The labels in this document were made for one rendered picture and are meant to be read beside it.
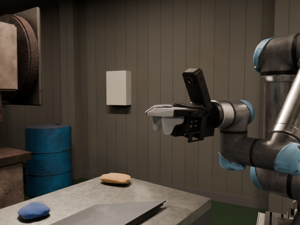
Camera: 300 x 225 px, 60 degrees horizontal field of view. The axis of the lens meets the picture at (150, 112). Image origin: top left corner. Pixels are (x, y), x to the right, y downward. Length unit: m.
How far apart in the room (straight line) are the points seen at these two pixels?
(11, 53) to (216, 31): 2.53
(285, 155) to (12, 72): 2.79
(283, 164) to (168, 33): 3.47
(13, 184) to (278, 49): 2.80
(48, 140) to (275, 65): 3.44
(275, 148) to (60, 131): 3.55
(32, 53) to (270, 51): 2.62
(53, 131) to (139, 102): 1.33
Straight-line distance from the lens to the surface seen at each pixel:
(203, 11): 3.91
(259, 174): 1.00
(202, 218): 1.15
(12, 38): 3.13
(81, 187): 1.32
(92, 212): 1.00
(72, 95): 4.69
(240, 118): 0.73
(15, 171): 3.13
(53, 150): 4.01
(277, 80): 0.95
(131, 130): 4.22
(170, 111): 0.54
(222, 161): 0.76
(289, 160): 0.67
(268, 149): 0.69
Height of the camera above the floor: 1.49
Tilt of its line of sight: 4 degrees down
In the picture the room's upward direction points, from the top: straight up
